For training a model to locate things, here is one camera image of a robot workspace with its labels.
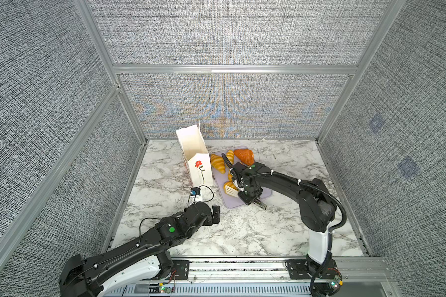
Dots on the golden croissant middle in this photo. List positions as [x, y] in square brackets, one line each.
[230, 176]

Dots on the small golden bread roll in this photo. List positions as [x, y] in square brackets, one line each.
[230, 156]

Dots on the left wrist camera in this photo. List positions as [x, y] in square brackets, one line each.
[196, 195]

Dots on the striped croissant near left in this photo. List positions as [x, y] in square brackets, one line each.
[230, 187]

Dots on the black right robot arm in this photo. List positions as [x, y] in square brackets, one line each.
[320, 211]

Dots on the striped croissant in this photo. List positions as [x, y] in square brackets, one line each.
[230, 187]
[218, 163]

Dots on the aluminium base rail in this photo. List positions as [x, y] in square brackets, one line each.
[255, 277]

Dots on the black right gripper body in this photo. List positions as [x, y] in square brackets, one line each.
[247, 195]

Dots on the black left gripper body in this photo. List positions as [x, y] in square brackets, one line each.
[208, 222]

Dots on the orange triangular pastry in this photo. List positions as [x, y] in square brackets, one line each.
[245, 155]

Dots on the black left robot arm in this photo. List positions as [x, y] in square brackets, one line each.
[143, 258]

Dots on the striped croissant far left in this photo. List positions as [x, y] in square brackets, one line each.
[218, 163]

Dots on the white steel food tongs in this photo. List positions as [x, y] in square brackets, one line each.
[256, 201]

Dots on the lilac plastic tray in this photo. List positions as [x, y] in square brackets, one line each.
[232, 200]

